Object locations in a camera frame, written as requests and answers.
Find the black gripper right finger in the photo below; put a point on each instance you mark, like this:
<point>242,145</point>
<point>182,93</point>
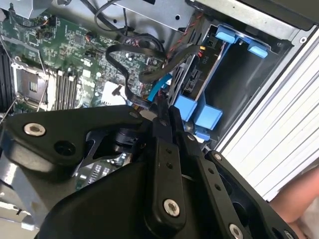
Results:
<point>211,179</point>

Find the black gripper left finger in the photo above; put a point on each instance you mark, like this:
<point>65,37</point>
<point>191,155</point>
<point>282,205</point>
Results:
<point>62,124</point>

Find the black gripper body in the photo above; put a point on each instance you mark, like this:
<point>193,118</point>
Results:
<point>104,211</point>

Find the hard disk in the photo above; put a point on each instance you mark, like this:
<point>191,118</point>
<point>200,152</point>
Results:
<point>209,114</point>

